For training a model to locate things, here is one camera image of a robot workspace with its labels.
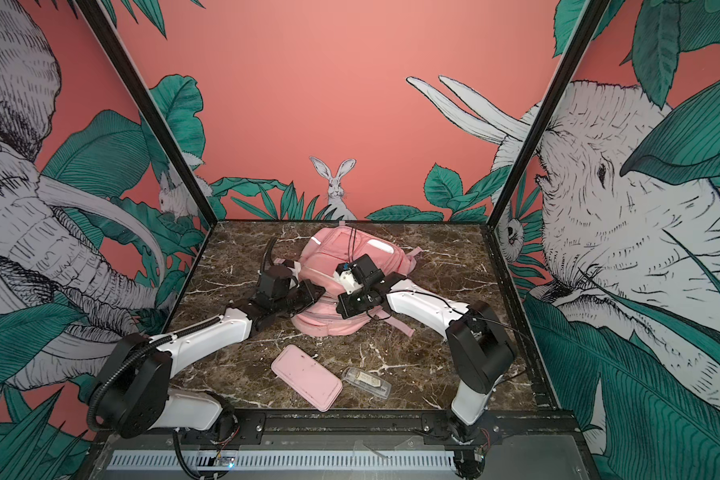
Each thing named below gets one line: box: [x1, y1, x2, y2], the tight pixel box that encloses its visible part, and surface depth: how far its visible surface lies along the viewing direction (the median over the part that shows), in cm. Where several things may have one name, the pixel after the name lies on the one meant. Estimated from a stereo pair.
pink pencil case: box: [271, 344, 343, 413], surface depth 82 cm
